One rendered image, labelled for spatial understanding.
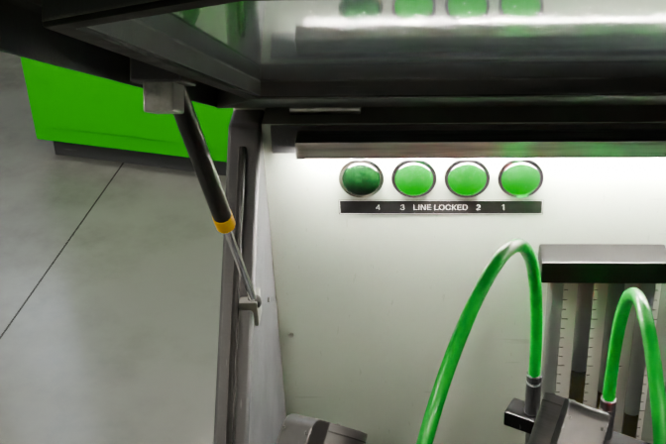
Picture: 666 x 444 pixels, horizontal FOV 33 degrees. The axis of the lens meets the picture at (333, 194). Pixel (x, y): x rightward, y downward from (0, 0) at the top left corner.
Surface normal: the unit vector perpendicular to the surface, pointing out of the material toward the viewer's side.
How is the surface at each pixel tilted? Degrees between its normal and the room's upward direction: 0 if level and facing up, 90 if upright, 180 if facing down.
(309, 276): 90
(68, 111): 90
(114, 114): 90
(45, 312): 0
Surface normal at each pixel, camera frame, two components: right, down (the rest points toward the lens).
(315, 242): -0.07, 0.52
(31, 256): -0.04, -0.85
